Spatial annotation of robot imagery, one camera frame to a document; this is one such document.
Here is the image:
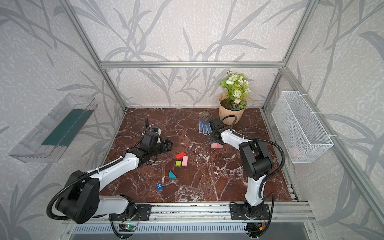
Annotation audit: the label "pink block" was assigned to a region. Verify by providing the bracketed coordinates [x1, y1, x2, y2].
[211, 143, 223, 149]
[182, 156, 189, 167]

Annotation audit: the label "red wood block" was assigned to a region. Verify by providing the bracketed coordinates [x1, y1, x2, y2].
[176, 152, 186, 160]

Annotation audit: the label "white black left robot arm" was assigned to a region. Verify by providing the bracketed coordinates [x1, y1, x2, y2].
[46, 131, 173, 224]

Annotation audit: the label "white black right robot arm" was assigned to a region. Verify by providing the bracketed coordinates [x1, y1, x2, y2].
[210, 129, 274, 219]

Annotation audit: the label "pink block beside green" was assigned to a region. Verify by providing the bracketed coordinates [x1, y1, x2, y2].
[182, 156, 189, 167]

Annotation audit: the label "teal triangle wood block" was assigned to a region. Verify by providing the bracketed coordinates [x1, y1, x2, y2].
[169, 171, 177, 179]

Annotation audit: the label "blue dotted work glove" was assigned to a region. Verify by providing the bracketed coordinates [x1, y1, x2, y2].
[199, 117, 213, 135]

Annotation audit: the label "brown plastic slotted scoop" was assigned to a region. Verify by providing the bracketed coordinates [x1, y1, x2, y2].
[198, 111, 213, 123]

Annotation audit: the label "blue letter cube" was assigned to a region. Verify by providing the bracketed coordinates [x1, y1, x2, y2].
[157, 183, 164, 191]

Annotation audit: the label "green white artificial flowers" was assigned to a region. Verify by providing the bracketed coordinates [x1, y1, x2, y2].
[220, 70, 251, 111]

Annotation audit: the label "pink object in basket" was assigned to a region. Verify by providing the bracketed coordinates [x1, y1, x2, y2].
[288, 147, 305, 159]

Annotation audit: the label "green circuit board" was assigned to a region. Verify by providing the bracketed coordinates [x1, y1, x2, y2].
[119, 223, 137, 232]

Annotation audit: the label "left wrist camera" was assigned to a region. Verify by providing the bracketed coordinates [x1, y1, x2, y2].
[150, 128, 162, 144]

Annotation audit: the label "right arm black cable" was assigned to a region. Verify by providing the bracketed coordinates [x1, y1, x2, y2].
[219, 114, 286, 199]

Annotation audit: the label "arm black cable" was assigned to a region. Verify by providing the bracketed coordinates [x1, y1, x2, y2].
[46, 117, 151, 221]
[219, 114, 286, 199]

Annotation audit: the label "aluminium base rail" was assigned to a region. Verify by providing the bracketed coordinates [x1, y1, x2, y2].
[59, 201, 316, 224]

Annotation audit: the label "white wire mesh basket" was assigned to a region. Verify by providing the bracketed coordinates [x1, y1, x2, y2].
[272, 91, 334, 164]

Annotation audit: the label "aluminium cage frame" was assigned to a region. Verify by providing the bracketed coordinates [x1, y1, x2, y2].
[59, 1, 384, 222]

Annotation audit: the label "clear plastic wall tray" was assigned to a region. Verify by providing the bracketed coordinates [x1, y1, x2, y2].
[9, 94, 98, 163]

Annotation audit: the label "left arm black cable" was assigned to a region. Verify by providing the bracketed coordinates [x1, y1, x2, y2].
[46, 117, 151, 221]

